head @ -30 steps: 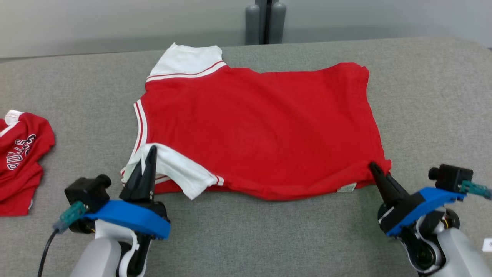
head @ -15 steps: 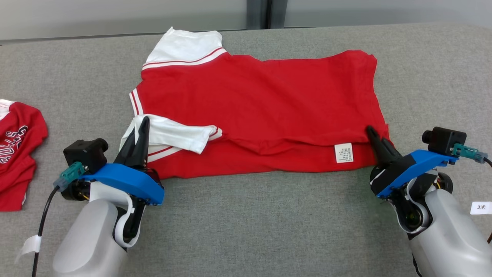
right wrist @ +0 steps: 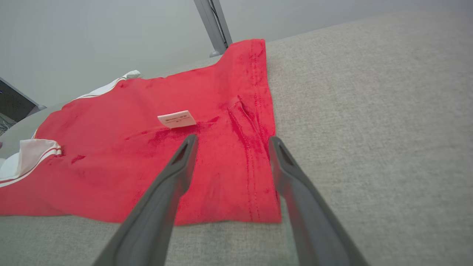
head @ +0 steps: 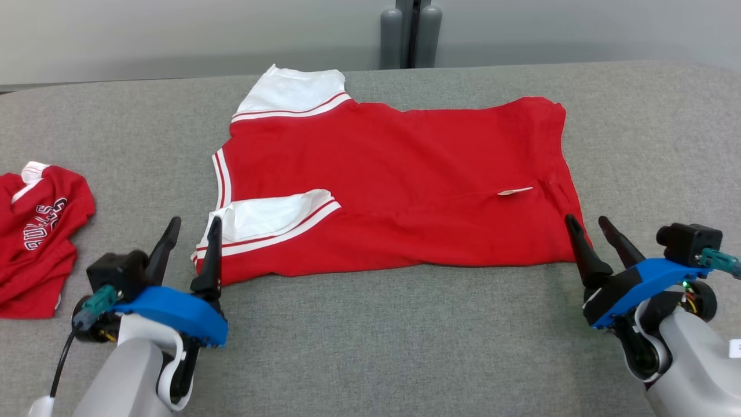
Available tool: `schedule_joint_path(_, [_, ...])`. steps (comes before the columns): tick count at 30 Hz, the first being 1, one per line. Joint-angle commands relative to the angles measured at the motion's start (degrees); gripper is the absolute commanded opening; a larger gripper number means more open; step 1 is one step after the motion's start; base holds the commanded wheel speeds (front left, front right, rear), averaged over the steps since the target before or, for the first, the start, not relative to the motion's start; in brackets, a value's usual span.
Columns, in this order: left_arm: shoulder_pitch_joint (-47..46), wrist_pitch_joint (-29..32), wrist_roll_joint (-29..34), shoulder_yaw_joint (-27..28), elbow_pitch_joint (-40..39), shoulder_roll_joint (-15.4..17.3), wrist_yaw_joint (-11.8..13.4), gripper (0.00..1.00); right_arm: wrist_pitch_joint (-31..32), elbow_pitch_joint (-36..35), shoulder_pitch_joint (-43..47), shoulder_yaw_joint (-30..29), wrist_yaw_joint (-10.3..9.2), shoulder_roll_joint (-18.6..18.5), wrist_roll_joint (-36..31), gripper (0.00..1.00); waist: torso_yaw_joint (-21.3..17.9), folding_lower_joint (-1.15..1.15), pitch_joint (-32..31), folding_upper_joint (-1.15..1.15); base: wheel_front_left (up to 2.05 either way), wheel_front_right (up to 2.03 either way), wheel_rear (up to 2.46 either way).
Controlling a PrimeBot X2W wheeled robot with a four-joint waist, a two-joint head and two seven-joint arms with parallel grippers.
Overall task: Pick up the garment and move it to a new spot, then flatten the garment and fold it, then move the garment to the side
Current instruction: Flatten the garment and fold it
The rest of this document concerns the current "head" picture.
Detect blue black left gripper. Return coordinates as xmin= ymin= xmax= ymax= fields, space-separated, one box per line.
xmin=113 ymin=215 xmax=229 ymax=348

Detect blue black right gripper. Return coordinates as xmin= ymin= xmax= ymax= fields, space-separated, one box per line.
xmin=564 ymin=214 xmax=713 ymax=331

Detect red printed shirt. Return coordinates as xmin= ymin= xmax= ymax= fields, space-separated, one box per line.
xmin=0 ymin=160 xmax=97 ymax=321

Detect red shirt with white sleeves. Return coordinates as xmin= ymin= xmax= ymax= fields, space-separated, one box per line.
xmin=190 ymin=64 xmax=592 ymax=286

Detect teal left camera cable connector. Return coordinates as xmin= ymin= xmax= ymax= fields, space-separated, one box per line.
xmin=72 ymin=284 xmax=120 ymax=332

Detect teal camera cable connector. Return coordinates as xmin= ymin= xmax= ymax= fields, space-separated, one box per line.
xmin=697 ymin=247 xmax=741 ymax=280
xmin=72 ymin=284 xmax=120 ymax=332

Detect teal right camera cable connector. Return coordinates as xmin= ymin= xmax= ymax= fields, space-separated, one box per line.
xmin=697 ymin=247 xmax=741 ymax=280

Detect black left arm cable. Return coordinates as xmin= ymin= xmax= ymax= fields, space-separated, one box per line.
xmin=49 ymin=324 xmax=82 ymax=401

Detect grey metal partition post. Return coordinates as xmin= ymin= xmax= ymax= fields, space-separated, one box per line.
xmin=380 ymin=0 xmax=443 ymax=70

